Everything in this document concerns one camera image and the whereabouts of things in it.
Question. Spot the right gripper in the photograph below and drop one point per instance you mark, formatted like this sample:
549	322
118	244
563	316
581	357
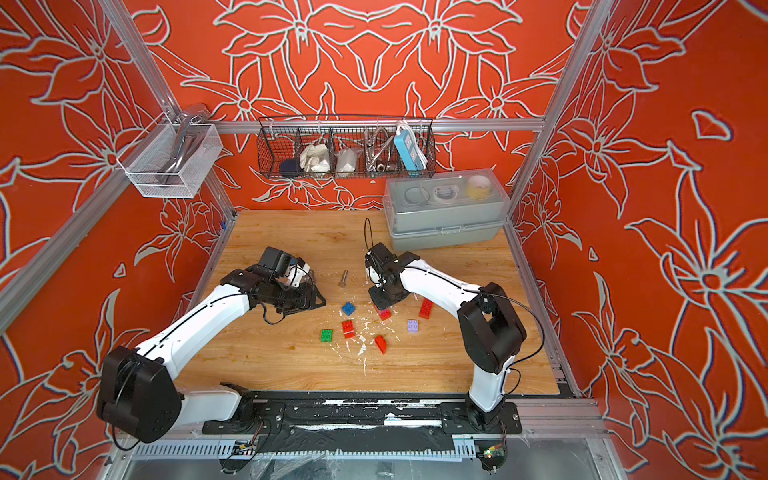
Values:
373	291

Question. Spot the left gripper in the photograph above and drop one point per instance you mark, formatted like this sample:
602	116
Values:
307	300

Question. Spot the red square lego brick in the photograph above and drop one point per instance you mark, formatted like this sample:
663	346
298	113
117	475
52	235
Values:
348	329

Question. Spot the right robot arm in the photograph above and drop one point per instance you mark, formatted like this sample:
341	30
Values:
491	329

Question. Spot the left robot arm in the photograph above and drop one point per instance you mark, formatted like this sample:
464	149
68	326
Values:
138	394

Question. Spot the green lego brick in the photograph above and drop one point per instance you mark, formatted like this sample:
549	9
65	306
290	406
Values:
326	335

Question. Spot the blue lego brick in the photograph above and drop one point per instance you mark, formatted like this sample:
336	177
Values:
348	309

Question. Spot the red sloped lego brick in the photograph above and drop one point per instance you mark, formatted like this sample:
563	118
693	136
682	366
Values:
381	344

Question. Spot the metal bolt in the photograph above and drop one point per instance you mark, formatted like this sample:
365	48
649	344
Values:
343	280

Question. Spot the grey plastic storage box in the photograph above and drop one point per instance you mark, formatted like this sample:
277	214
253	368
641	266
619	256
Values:
446	209

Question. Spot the blue white box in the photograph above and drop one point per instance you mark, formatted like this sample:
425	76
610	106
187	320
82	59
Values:
411	154

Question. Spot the white crumpled bag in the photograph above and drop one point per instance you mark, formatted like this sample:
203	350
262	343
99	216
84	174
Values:
315	159

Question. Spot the clear plastic bin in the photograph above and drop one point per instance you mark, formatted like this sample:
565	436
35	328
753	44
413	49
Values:
146	161

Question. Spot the metal tool in bin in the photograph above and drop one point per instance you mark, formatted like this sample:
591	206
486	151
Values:
190	135

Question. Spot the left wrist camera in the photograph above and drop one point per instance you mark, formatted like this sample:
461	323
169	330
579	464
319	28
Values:
287	269

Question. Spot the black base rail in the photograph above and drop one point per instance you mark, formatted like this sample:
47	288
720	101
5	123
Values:
369	422

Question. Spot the black wire basket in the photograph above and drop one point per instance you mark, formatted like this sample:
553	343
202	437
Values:
361	146

